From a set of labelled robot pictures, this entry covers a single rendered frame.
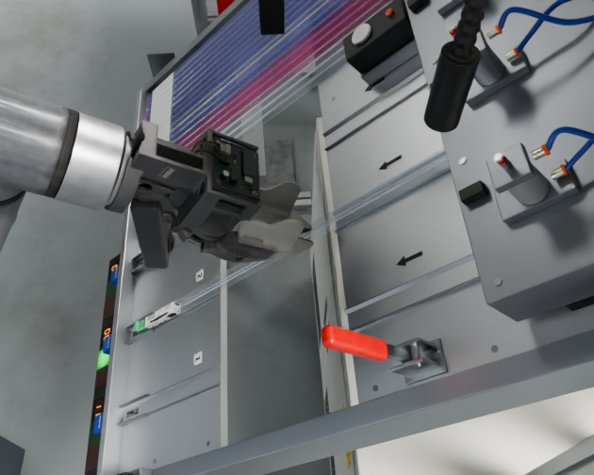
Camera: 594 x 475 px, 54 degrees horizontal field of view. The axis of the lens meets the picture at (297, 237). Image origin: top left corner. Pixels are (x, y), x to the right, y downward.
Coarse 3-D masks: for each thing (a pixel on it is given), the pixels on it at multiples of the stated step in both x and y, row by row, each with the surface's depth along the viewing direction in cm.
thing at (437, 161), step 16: (432, 160) 52; (400, 176) 54; (416, 176) 53; (368, 192) 56; (384, 192) 55; (400, 192) 55; (352, 208) 57; (368, 208) 57; (320, 224) 60; (336, 224) 59; (224, 272) 68; (240, 272) 66; (208, 288) 69; (224, 288) 69; (176, 304) 73; (192, 304) 72; (144, 320) 77
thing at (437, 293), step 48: (336, 96) 67; (384, 96) 61; (336, 144) 64; (384, 144) 59; (432, 144) 54; (336, 192) 61; (432, 192) 52; (384, 240) 54; (432, 240) 50; (384, 288) 52; (432, 288) 49; (480, 288) 46; (384, 336) 50; (432, 336) 47; (480, 336) 44; (528, 336) 42; (384, 384) 49
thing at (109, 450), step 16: (144, 96) 103; (128, 208) 90; (128, 224) 88; (128, 240) 87; (128, 256) 86; (128, 272) 84; (128, 288) 83; (128, 304) 82; (128, 320) 81; (112, 336) 79; (128, 336) 80; (112, 352) 77; (128, 352) 79; (112, 368) 76; (112, 384) 75; (112, 400) 74; (112, 416) 73; (112, 432) 72; (112, 448) 71; (112, 464) 70
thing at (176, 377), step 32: (192, 256) 76; (160, 288) 79; (192, 288) 74; (192, 320) 71; (224, 320) 68; (160, 352) 73; (192, 352) 69; (224, 352) 66; (128, 384) 76; (160, 384) 71; (192, 384) 67; (224, 384) 64; (128, 416) 74; (160, 416) 69; (192, 416) 65; (224, 416) 62; (128, 448) 71; (160, 448) 66; (192, 448) 63
